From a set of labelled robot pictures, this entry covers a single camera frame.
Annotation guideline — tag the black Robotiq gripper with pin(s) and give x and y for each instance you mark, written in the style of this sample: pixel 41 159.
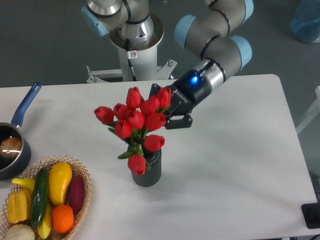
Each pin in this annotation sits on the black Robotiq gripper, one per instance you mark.
pixel 186 93

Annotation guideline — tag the red tulip bouquet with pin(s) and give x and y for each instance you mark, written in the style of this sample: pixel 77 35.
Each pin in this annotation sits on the red tulip bouquet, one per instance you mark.
pixel 133 121

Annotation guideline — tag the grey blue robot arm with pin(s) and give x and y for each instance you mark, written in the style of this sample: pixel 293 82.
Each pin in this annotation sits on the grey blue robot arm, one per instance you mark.
pixel 220 55

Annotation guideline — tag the dark grey ribbed vase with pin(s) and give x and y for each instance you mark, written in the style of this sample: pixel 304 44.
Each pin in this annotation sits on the dark grey ribbed vase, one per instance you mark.
pixel 150 175

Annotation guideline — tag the purple sweet potato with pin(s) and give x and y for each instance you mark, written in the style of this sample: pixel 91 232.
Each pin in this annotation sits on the purple sweet potato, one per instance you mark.
pixel 77 194

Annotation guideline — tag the yellow squash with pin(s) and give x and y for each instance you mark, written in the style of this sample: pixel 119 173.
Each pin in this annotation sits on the yellow squash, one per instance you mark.
pixel 59 180

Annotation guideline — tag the blue transparent container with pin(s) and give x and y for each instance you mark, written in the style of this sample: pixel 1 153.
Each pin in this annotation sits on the blue transparent container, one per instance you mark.
pixel 305 23

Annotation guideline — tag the orange fruit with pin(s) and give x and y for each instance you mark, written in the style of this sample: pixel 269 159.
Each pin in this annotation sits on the orange fruit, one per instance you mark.
pixel 63 218

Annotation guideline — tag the green cucumber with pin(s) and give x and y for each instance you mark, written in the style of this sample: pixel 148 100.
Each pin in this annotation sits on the green cucumber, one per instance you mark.
pixel 39 198

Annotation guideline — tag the brown patty in pan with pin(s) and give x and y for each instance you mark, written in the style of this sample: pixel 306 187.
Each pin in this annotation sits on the brown patty in pan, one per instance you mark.
pixel 11 147

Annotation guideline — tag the blue saucepan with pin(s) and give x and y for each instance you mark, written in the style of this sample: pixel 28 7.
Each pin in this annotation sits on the blue saucepan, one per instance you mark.
pixel 10 167

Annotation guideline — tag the black device at edge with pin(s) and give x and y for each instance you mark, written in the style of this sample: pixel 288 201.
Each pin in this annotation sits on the black device at edge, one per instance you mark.
pixel 311 214

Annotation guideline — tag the yellow banana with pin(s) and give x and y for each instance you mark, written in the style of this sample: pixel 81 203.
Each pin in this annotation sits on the yellow banana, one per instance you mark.
pixel 45 226

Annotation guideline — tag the yellow bell pepper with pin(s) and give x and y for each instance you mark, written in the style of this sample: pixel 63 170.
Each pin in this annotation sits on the yellow bell pepper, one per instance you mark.
pixel 19 206

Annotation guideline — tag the white garlic bulb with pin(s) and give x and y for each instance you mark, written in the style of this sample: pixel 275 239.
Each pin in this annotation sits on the white garlic bulb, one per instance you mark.
pixel 20 232

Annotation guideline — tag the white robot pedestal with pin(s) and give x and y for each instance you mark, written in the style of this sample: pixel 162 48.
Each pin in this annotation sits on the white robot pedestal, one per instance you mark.
pixel 137 46

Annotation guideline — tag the white frame at right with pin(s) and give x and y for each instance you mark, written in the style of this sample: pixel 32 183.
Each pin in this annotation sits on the white frame at right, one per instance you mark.
pixel 310 113

